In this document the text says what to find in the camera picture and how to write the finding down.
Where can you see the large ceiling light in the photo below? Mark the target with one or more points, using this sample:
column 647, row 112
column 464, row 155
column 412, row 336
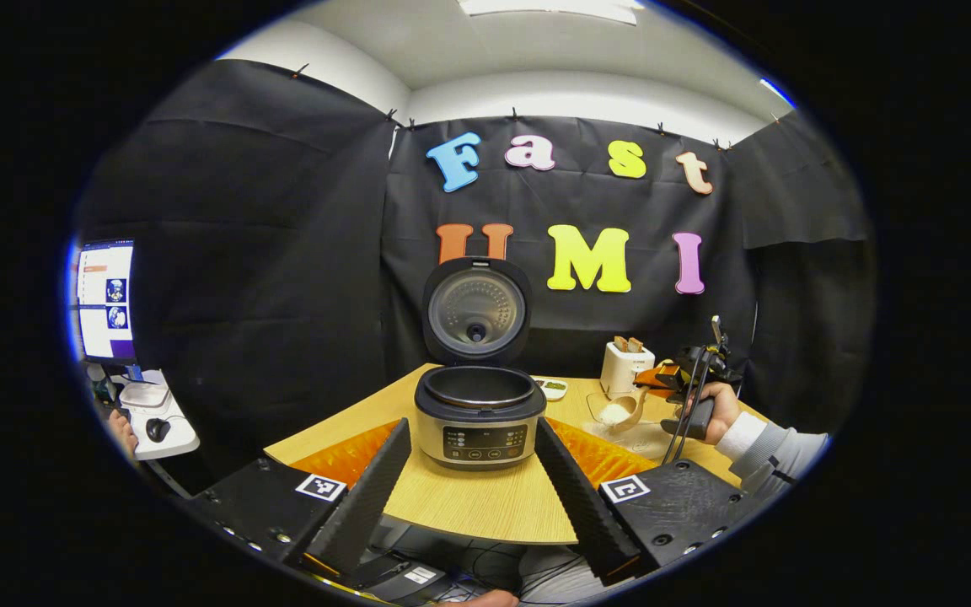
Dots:
column 553, row 10

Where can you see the black backdrop cloth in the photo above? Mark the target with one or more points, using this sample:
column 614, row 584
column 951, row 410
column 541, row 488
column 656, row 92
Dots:
column 266, row 253

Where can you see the computer monitor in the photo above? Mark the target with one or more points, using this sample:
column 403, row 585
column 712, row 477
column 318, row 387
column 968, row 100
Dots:
column 106, row 299

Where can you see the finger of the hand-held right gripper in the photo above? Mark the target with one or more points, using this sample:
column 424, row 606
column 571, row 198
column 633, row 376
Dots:
column 658, row 379

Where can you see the white toaster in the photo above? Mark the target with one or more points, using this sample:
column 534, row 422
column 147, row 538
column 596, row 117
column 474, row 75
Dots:
column 620, row 375

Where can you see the person's grey trousers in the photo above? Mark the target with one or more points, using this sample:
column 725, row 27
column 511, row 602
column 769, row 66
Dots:
column 561, row 577

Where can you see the black box with white label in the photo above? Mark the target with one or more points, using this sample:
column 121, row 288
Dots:
column 405, row 577

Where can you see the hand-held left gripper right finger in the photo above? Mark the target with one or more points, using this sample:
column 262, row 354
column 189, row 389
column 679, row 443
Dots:
column 580, row 506

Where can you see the white side desk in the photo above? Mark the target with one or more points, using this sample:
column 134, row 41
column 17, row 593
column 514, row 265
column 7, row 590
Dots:
column 169, row 434

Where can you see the black computer mouse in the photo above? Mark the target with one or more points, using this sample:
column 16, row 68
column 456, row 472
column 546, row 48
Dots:
column 158, row 429

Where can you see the silver black rice cooker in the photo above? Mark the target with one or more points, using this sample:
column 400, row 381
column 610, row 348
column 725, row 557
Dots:
column 479, row 421

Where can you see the wooden spoon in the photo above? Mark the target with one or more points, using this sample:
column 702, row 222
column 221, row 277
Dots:
column 633, row 409

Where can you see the white divided grain dish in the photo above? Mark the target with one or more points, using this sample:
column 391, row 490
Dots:
column 553, row 388

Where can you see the clear rice container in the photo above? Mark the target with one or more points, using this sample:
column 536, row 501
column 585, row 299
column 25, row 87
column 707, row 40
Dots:
column 647, row 440

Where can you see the small ceiling light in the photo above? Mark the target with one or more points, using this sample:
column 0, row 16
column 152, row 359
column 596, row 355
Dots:
column 776, row 91

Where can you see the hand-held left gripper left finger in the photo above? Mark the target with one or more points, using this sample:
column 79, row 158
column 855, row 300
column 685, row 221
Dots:
column 363, row 506

